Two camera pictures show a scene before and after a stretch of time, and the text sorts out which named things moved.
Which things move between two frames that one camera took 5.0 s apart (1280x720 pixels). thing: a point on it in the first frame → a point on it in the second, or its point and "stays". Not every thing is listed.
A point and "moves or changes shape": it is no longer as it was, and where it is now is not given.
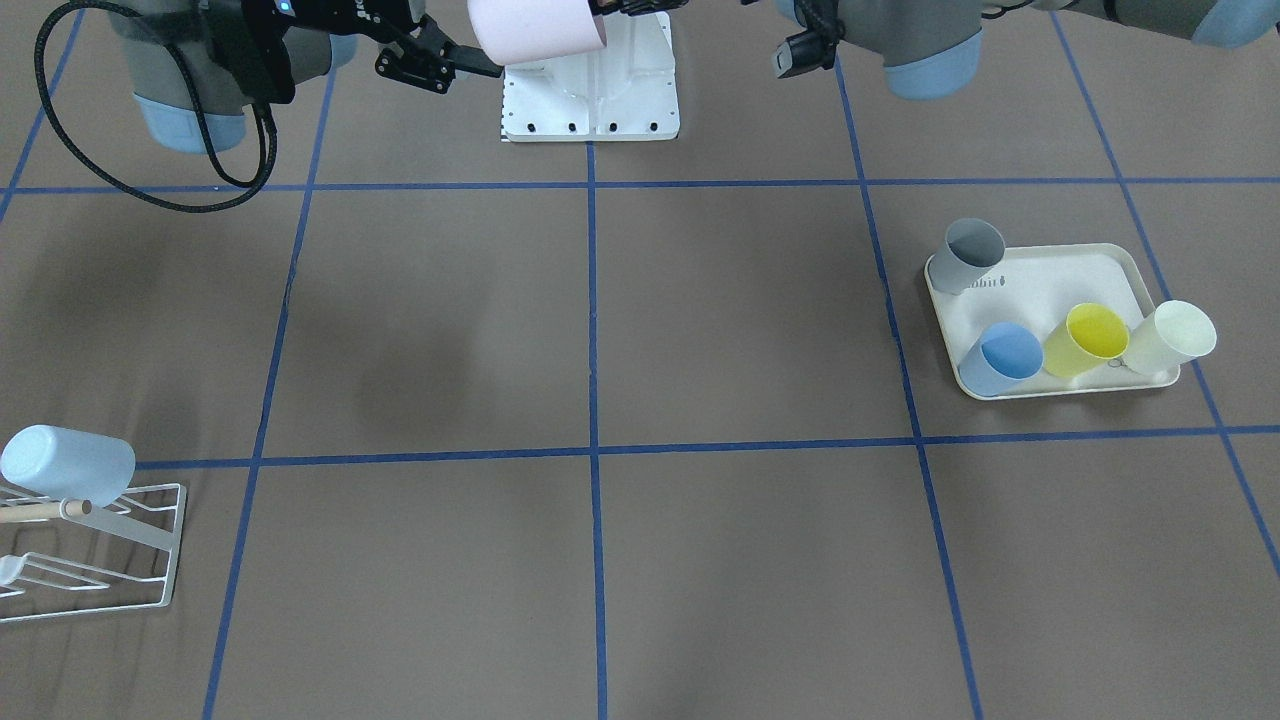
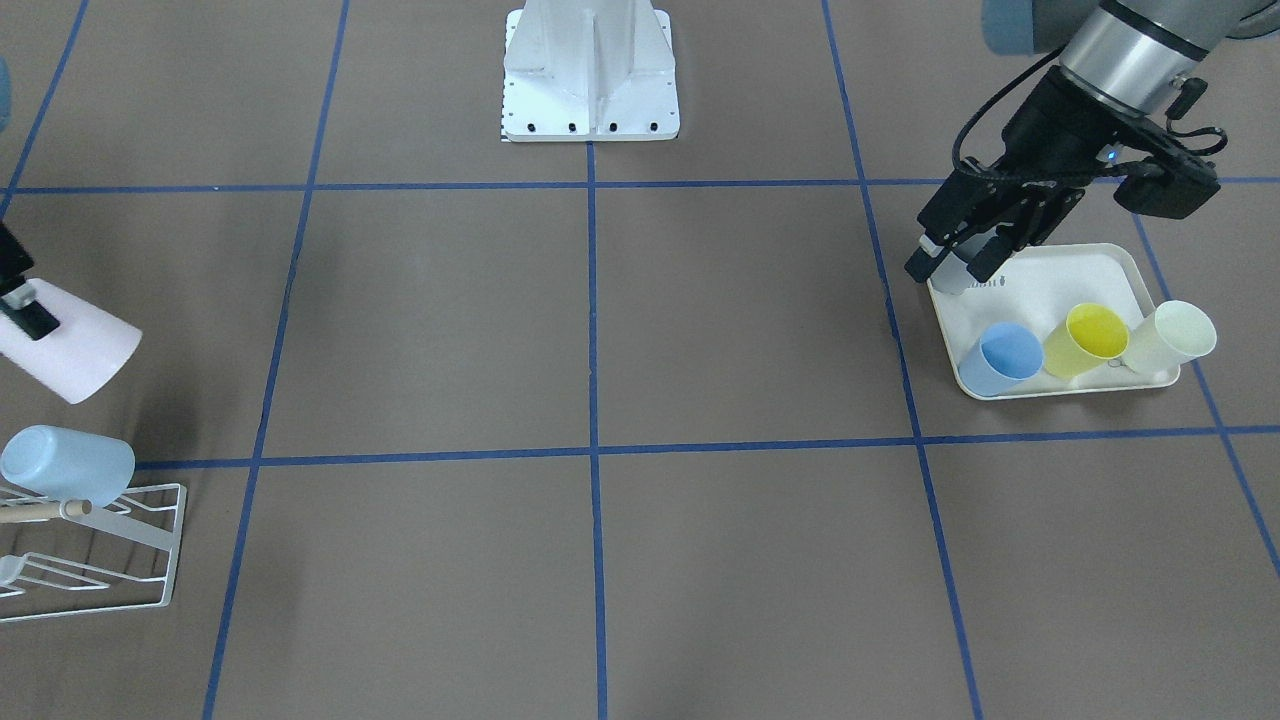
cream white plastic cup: (1176, 332) stays
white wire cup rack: (92, 559) stays
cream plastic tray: (1038, 287) stays
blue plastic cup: (1005, 353) stays
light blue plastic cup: (69, 464) stays
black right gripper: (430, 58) → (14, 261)
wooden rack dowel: (41, 511) stays
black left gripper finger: (634, 7) → (996, 251)
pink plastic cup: (521, 31) moves or changes shape
